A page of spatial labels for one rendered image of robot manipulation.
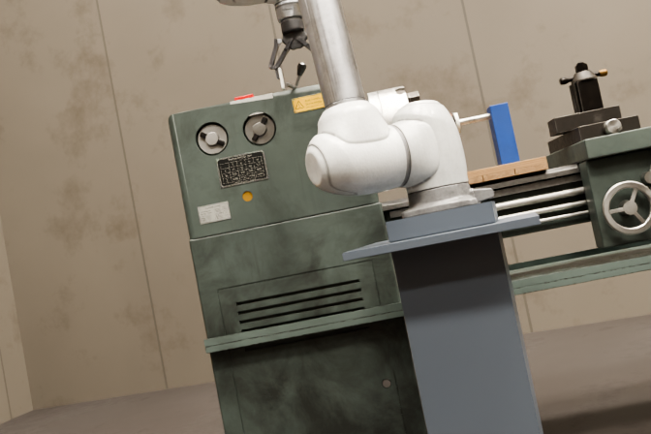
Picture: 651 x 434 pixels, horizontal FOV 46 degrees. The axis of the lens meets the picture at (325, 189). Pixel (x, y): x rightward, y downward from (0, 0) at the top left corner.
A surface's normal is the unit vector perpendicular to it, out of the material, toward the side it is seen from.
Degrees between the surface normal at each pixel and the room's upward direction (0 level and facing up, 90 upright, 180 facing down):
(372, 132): 80
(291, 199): 90
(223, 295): 90
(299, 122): 90
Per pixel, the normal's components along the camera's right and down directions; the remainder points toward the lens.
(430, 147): 0.33, -0.13
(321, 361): -0.07, -0.04
